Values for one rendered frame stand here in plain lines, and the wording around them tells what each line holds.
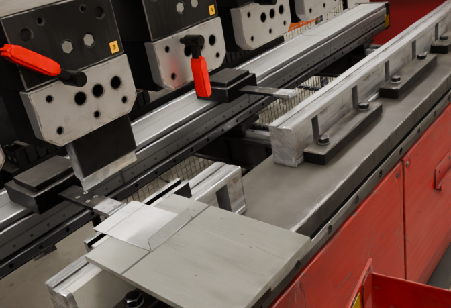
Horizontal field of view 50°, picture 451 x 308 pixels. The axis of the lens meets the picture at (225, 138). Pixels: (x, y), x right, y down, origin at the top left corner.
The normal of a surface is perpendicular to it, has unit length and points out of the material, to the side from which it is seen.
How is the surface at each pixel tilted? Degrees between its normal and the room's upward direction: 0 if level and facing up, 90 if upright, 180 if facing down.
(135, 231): 0
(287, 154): 90
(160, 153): 90
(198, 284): 0
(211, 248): 0
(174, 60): 90
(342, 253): 90
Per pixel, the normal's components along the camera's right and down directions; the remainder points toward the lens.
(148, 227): -0.17, -0.90
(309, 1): 0.76, 0.14
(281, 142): -0.63, 0.42
